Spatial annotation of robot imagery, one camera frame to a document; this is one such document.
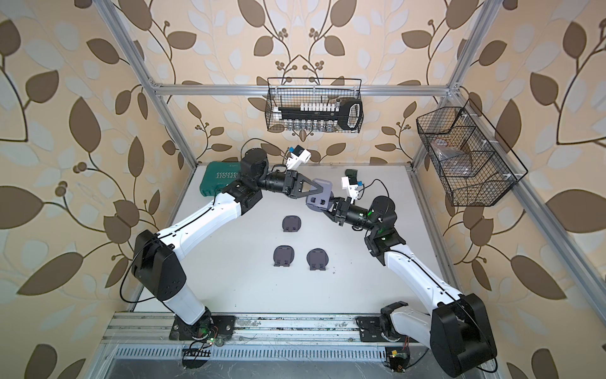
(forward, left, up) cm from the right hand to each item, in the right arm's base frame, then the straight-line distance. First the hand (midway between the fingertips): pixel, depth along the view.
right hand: (313, 205), depth 68 cm
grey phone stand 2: (+12, +9, -30) cm, 34 cm away
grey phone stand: (-2, -2, +4) cm, 4 cm away
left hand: (+1, 0, +7) cm, 7 cm away
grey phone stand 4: (-3, -1, -31) cm, 31 cm away
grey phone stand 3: (-2, +12, -30) cm, 32 cm away
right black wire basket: (+11, -50, +3) cm, 52 cm away
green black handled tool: (+39, -20, -30) cm, 53 cm away
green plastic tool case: (+38, +45, -25) cm, 64 cm away
